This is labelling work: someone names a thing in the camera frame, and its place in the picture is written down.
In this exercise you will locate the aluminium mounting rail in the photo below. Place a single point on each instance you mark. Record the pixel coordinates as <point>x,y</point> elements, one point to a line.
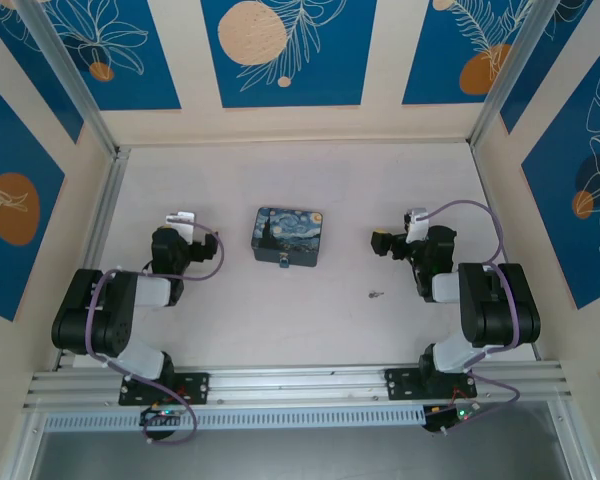
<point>300,382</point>

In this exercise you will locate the starry night painted box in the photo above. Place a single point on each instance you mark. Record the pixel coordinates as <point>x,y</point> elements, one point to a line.
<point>287,232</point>

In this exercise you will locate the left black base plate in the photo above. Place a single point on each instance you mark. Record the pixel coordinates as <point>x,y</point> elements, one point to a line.
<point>195,387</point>

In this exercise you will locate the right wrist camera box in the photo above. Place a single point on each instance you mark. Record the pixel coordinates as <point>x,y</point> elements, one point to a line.
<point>417,225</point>

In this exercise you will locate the grey metal panel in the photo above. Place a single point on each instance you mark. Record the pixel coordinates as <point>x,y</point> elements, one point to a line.
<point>300,457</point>

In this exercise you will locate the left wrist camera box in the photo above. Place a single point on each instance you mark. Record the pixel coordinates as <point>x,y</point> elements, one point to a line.
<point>180,218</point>

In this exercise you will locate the aluminium frame post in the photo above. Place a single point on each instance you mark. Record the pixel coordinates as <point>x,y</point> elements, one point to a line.
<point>69,75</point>
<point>507,75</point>

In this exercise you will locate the aluminium side rail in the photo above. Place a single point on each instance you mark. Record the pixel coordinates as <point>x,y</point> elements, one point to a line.
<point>109,200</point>

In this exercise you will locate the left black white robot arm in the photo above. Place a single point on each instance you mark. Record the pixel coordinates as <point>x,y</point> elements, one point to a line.
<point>90,310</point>

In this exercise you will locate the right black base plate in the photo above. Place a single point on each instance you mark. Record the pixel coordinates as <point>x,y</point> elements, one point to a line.
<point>400,384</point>

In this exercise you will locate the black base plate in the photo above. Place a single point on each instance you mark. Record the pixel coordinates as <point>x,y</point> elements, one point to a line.
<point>195,387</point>
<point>400,384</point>

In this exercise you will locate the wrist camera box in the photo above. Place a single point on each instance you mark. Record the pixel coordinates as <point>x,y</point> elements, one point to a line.
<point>180,218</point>
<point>417,225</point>

